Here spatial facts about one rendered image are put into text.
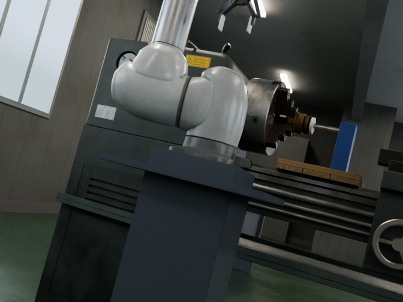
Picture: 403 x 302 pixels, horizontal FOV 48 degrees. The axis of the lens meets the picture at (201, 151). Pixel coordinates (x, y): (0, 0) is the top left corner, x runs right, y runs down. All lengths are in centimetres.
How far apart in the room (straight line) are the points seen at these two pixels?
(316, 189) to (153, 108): 73
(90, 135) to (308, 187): 92
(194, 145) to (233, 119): 13
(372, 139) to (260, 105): 852
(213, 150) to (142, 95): 25
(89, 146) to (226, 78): 87
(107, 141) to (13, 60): 282
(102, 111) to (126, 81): 69
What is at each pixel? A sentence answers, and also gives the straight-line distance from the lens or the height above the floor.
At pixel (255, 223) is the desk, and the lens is 470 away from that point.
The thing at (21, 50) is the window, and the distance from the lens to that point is 473.
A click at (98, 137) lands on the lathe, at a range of 196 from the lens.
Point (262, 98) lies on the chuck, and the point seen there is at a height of 112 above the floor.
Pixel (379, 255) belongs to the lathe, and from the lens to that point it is 156.
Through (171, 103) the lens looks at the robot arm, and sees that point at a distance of 127.
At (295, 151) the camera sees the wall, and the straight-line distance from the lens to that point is 1080.
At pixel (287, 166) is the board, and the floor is 88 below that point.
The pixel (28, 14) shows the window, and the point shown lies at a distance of 477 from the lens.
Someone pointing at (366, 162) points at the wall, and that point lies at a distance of 1020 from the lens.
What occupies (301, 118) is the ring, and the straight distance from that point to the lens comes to 189.
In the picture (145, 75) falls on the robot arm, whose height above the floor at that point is 99.
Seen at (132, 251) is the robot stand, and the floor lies 51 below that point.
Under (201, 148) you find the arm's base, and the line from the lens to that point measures 125.
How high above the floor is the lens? 72
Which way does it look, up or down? 4 degrees up
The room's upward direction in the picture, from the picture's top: 14 degrees clockwise
